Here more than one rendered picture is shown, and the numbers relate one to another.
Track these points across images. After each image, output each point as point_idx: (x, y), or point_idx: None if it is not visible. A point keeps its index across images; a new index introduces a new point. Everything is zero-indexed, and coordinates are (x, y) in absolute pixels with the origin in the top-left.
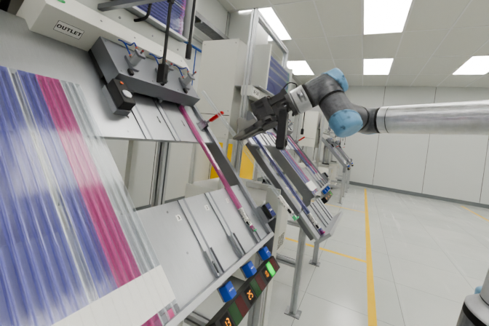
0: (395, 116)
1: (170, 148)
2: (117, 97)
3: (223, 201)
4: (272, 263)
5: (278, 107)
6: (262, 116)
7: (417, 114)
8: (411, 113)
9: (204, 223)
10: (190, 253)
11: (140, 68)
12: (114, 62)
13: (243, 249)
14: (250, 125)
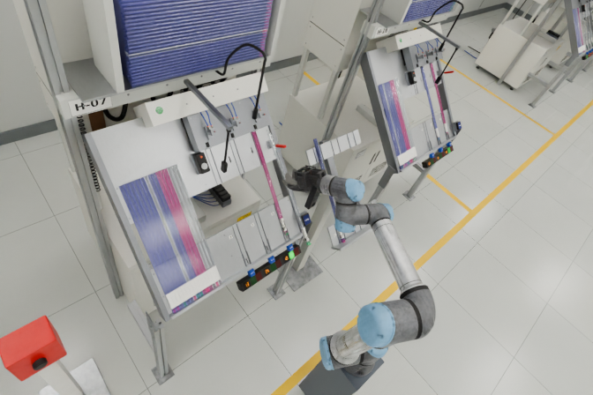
0: (378, 235)
1: None
2: (198, 168)
3: (267, 215)
4: (295, 251)
5: (313, 182)
6: (300, 183)
7: (384, 247)
8: (382, 243)
9: (247, 236)
10: (233, 256)
11: (216, 129)
12: (196, 142)
13: (270, 249)
14: (292, 182)
